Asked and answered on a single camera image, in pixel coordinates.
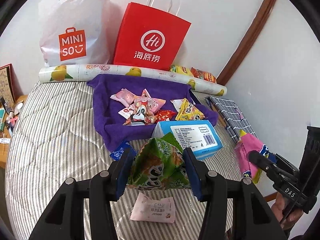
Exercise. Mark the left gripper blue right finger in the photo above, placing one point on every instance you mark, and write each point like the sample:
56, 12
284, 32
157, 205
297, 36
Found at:
193, 173

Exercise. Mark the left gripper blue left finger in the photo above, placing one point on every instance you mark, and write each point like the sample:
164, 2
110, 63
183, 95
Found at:
123, 171

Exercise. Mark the green snack packet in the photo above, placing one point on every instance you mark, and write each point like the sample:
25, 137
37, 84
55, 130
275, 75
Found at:
159, 165

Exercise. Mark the pale pink nougat packet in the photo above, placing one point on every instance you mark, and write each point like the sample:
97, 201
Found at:
150, 210

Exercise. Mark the colourful cartoon snack packet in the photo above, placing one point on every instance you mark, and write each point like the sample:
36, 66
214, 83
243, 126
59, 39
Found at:
137, 114

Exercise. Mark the red snack packet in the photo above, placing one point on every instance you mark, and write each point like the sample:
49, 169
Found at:
164, 115

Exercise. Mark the yellow snack packet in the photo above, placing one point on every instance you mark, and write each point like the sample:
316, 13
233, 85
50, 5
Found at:
186, 111

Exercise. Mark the pink triangular snack packet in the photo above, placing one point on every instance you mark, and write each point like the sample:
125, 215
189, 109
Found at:
154, 104

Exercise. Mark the person's right hand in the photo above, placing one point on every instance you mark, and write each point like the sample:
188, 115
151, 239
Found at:
279, 206

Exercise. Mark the small blue wrapper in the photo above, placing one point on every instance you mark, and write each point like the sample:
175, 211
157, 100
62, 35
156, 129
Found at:
119, 151

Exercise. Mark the blue tissue pack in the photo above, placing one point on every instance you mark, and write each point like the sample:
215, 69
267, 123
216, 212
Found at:
199, 135

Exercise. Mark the grey checked folded cloth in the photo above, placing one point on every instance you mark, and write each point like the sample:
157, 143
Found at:
233, 117

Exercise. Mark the orange chips bag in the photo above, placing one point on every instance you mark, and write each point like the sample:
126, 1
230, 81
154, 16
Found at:
207, 76

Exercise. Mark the fruit print paper roll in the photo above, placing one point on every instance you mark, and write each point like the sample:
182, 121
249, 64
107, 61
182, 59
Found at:
86, 72

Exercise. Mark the yellow chips bag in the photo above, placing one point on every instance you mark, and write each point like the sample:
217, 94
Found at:
180, 70

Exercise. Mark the red paper shopping bag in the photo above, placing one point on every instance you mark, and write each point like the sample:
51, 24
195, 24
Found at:
149, 37

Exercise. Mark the white Miniso plastic bag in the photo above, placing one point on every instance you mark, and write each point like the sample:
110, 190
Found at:
74, 31

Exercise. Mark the wooden picture frame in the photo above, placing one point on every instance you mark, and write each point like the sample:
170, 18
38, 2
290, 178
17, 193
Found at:
6, 84

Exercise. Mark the brown wooden door frame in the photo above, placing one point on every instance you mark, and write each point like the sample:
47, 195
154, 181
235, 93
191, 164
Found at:
247, 41

